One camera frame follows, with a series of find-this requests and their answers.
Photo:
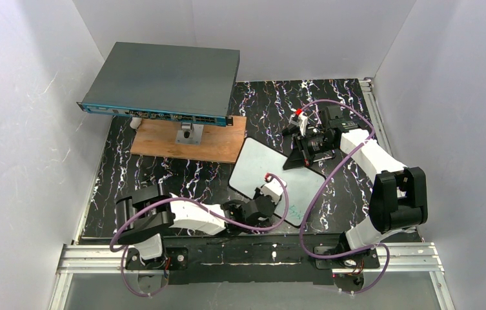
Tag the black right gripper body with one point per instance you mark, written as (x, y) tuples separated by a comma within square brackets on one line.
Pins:
[(304, 150)]

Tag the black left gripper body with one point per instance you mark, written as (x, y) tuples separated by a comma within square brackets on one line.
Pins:
[(266, 205)]

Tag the small whiteboard black frame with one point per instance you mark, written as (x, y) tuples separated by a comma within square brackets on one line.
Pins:
[(257, 159)]

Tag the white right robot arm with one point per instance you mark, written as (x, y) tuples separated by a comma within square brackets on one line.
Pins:
[(399, 193)]

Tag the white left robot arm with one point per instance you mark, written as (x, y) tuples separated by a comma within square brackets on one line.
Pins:
[(144, 216)]

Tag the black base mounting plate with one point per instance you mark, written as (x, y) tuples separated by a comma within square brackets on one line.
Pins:
[(249, 258)]

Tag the plywood board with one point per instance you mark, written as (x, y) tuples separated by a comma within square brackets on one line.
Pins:
[(206, 142)]

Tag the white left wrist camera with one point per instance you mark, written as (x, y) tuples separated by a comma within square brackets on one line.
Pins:
[(273, 187)]

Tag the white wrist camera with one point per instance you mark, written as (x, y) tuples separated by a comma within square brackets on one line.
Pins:
[(273, 187), (300, 120)]

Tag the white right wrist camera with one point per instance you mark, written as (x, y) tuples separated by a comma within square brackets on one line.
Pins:
[(300, 120)]

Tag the aluminium right side rail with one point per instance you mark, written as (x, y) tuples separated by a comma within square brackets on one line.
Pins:
[(367, 88)]

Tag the grey metal bracket stand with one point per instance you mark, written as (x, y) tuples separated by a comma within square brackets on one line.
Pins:
[(189, 134)]

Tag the grey network switch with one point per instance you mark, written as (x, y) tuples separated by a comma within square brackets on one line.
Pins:
[(166, 82)]

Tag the white cylinder switch foot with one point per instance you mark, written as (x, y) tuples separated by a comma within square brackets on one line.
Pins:
[(135, 123)]

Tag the aluminium front frame rail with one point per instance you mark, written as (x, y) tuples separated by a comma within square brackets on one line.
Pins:
[(402, 257)]

